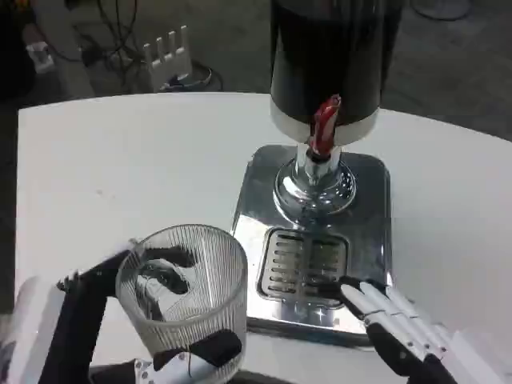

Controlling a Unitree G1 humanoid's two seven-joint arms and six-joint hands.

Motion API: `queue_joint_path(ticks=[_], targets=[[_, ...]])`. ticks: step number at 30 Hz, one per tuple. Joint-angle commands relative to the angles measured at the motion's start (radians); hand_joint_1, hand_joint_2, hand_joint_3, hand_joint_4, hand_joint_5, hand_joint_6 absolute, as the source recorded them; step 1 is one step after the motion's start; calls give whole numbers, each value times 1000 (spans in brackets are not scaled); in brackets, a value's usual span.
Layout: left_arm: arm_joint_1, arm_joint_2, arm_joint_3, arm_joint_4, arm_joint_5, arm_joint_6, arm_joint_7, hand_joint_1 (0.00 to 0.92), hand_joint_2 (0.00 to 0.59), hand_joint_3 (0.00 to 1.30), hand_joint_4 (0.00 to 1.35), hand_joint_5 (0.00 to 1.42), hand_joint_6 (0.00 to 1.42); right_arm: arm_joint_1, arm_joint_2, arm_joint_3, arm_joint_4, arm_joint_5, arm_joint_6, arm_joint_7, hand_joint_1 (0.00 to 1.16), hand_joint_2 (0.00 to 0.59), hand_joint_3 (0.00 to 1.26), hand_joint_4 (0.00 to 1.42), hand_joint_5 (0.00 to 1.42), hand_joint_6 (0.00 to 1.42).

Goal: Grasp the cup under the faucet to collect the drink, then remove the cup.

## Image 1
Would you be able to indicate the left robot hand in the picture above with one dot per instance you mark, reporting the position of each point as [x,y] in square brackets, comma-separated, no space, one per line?
[76,320]

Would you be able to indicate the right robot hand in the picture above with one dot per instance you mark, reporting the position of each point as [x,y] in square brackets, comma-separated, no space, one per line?
[400,344]

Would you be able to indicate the clear ribbed glass cup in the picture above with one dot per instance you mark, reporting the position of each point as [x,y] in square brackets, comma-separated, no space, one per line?
[216,280]

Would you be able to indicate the slotted steel drip grid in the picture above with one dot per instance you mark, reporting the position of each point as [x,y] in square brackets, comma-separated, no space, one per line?
[288,264]

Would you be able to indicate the steel drip tray base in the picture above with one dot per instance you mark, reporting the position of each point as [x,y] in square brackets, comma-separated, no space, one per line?
[360,208]

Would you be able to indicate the white power adapter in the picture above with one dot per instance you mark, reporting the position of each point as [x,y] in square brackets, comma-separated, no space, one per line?
[39,56]

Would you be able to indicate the round grey stand base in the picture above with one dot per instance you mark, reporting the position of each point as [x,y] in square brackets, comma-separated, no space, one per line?
[200,76]

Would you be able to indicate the white slotted plastic rack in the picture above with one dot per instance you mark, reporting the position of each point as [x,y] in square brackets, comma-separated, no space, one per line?
[170,60]

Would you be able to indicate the black drink dispenser tank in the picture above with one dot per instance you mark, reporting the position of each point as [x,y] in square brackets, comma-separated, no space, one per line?
[304,48]

